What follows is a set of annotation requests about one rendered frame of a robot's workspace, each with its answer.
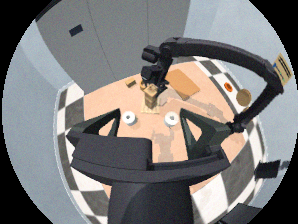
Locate brown open cylinder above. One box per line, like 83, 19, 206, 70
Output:
139, 80, 145, 92

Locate small square wooden pallet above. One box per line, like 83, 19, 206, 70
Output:
140, 96, 160, 115

